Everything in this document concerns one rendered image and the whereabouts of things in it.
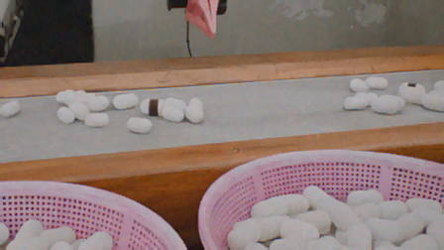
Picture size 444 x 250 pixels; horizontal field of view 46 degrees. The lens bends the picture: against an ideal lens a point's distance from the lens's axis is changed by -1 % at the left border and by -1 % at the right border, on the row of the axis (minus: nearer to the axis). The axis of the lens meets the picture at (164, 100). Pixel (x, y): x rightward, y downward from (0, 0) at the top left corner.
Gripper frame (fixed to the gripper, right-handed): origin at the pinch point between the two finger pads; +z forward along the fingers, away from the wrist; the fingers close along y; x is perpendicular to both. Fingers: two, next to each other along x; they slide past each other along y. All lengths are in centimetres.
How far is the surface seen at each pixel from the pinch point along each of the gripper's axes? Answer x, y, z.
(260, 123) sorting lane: -5.7, 0.0, 20.5
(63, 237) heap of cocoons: -19.6, -25.8, 36.8
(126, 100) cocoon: -0.9, -15.5, 12.1
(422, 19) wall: 112, 161, -97
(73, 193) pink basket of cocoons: -20.0, -24.7, 33.4
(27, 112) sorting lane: 1.7, -28.8, 10.9
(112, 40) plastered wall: 148, 11, -126
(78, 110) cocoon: -3.1, -22.2, 14.5
